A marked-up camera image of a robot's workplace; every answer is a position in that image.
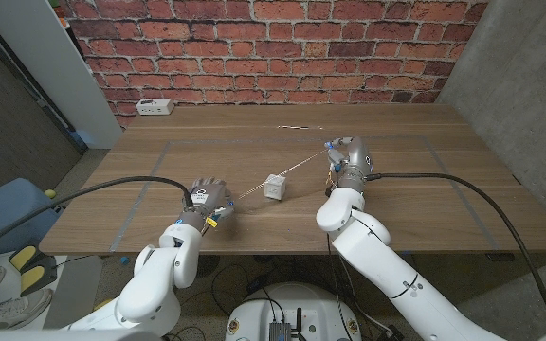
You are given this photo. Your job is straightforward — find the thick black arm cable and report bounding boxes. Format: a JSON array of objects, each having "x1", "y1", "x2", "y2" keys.
[
  {"x1": 0, "y1": 175, "x2": 194, "y2": 257},
  {"x1": 365, "y1": 171, "x2": 546, "y2": 331}
]

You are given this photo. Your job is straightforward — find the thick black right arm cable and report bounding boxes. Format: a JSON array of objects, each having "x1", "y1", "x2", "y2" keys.
[{"x1": 365, "y1": 171, "x2": 546, "y2": 331}]

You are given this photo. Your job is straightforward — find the blue plastic container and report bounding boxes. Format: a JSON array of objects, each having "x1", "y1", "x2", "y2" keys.
[{"x1": 0, "y1": 177, "x2": 64, "y2": 260}]

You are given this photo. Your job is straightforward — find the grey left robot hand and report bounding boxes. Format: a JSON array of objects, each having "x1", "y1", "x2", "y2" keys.
[{"x1": 176, "y1": 177, "x2": 236, "y2": 234}]

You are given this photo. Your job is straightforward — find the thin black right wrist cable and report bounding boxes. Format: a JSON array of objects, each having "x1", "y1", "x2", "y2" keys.
[{"x1": 324, "y1": 230, "x2": 350, "y2": 341}]

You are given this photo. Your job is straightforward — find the white power strip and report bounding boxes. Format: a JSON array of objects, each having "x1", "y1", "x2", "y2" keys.
[{"x1": 135, "y1": 98, "x2": 175, "y2": 117}]

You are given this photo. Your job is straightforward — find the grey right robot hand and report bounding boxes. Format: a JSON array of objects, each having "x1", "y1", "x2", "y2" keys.
[{"x1": 323, "y1": 135, "x2": 374, "y2": 193}]

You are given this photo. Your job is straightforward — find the white upright panel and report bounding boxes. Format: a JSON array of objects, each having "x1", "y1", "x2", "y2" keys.
[{"x1": 0, "y1": 0, "x2": 123, "y2": 151}]

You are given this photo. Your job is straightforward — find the black round fan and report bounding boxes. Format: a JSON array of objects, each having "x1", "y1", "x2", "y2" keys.
[{"x1": 199, "y1": 254, "x2": 221, "y2": 279}]

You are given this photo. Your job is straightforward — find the red brick print backdrop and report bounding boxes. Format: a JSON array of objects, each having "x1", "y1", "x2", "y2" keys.
[{"x1": 58, "y1": 0, "x2": 490, "y2": 130}]

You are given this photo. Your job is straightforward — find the clear cellophane sheet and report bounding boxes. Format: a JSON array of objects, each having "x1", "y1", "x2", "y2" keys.
[{"x1": 237, "y1": 123, "x2": 334, "y2": 203}]

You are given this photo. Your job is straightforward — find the grey electronics box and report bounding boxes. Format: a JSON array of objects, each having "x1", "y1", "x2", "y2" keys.
[{"x1": 267, "y1": 321, "x2": 294, "y2": 341}]

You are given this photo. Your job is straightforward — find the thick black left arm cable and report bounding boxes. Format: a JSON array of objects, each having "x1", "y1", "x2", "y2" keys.
[{"x1": 0, "y1": 175, "x2": 194, "y2": 257}]

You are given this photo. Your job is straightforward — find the small white box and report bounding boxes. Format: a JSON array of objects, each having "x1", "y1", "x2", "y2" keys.
[{"x1": 263, "y1": 173, "x2": 287, "y2": 202}]

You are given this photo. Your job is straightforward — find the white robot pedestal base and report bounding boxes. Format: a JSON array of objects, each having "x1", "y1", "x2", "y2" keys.
[{"x1": 224, "y1": 281, "x2": 363, "y2": 341}]

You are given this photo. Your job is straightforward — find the black foot pedal yellow pads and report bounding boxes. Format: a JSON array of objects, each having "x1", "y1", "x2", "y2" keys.
[{"x1": 8, "y1": 244, "x2": 60, "y2": 298}]

